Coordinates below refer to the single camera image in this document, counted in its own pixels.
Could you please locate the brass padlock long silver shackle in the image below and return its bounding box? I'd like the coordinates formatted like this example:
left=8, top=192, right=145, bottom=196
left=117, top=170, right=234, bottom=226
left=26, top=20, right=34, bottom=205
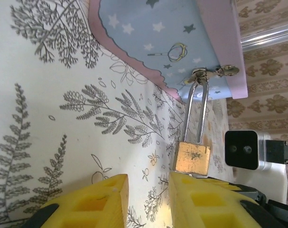
left=172, top=75, right=212, bottom=178

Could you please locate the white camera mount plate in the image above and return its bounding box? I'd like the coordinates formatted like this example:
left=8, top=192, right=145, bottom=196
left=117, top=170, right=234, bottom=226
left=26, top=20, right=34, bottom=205
left=233, top=163, right=288, bottom=205

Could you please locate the blue pink star-print box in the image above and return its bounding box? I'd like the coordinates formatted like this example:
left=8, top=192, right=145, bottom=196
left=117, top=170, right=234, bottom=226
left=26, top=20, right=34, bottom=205
left=88, top=0, right=249, bottom=101

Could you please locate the floral patterned table cover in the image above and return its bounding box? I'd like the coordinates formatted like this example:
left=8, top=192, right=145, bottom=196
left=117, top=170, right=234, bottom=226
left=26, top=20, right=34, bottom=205
left=0, top=0, right=232, bottom=228

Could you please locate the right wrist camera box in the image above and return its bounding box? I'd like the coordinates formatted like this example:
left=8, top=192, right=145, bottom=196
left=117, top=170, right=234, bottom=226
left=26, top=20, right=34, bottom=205
left=224, top=130, right=271, bottom=171

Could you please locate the metal box hasp latch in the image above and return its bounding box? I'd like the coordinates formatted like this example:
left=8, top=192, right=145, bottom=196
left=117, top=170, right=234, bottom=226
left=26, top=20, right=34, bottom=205
left=191, top=64, right=241, bottom=84

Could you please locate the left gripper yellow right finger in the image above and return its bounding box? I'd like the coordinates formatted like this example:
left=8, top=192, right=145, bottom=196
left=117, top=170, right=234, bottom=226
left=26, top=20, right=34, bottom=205
left=169, top=172, right=277, bottom=228

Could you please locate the aluminium corner post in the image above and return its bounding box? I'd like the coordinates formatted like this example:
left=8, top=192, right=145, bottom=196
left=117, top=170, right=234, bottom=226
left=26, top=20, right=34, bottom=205
left=240, top=23, right=288, bottom=51

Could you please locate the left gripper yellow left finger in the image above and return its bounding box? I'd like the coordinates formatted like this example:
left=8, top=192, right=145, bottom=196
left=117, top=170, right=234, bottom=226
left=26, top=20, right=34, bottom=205
left=27, top=173, right=130, bottom=228

